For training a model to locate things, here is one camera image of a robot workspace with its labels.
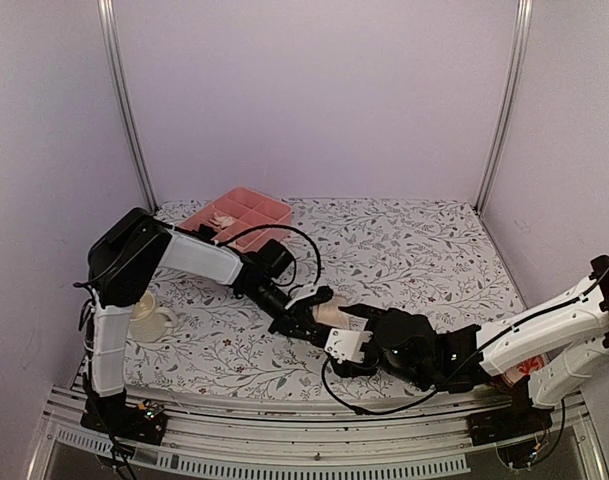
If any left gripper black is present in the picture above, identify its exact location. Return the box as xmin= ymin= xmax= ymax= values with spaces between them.
xmin=245 ymin=281 xmax=319 ymax=344

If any peach underwear pile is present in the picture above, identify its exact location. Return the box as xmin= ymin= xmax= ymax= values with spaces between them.
xmin=312 ymin=295 xmax=351 ymax=330

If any pink compartment organizer box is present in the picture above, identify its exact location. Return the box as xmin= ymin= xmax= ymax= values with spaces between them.
xmin=180 ymin=187 xmax=292 ymax=243

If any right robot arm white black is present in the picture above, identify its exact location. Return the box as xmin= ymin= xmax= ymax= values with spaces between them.
xmin=324 ymin=255 xmax=609 ymax=446

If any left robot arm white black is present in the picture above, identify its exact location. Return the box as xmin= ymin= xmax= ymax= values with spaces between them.
xmin=74 ymin=208 xmax=333 ymax=445

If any beige rolled underwear in box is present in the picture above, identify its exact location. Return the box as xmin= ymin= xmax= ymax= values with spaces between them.
xmin=209 ymin=212 xmax=236 ymax=229

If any black rolled underwear back middle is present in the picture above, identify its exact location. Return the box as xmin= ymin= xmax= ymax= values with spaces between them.
xmin=197 ymin=224 xmax=218 ymax=240

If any red floral round tin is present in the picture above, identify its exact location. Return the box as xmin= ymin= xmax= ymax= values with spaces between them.
xmin=488 ymin=354 xmax=550 ymax=394

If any floral patterned table mat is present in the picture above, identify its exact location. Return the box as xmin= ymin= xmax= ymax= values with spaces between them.
xmin=124 ymin=199 xmax=523 ymax=403

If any cream ceramic mug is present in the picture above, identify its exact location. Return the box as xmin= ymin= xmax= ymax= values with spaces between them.
xmin=129 ymin=291 xmax=179 ymax=343

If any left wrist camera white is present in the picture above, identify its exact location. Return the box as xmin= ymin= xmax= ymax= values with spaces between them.
xmin=285 ymin=283 xmax=334 ymax=309

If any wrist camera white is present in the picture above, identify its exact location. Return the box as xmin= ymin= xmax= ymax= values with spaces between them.
xmin=285 ymin=283 xmax=334 ymax=309
xmin=323 ymin=328 xmax=373 ymax=364

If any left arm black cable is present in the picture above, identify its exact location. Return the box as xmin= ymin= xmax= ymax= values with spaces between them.
xmin=173 ymin=223 xmax=323 ymax=291

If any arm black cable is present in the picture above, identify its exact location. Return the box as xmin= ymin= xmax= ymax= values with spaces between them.
xmin=173 ymin=223 xmax=323 ymax=291
xmin=320 ymin=252 xmax=609 ymax=416

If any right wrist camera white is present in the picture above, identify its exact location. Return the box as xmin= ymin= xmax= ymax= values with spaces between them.
xmin=323 ymin=328 xmax=373 ymax=364

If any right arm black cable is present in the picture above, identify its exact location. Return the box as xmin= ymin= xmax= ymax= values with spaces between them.
xmin=320 ymin=252 xmax=609 ymax=416

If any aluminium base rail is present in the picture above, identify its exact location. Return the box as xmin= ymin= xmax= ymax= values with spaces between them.
xmin=24 ymin=380 xmax=609 ymax=479

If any left aluminium frame post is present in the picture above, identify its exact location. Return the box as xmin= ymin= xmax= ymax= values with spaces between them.
xmin=97 ymin=0 xmax=158 ymax=212

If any aluminium frame post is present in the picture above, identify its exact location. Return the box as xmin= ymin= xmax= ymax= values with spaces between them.
xmin=97 ymin=0 xmax=158 ymax=212
xmin=474 ymin=0 xmax=533 ymax=217

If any right aluminium frame post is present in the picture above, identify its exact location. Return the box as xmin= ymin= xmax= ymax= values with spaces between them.
xmin=474 ymin=0 xmax=533 ymax=217

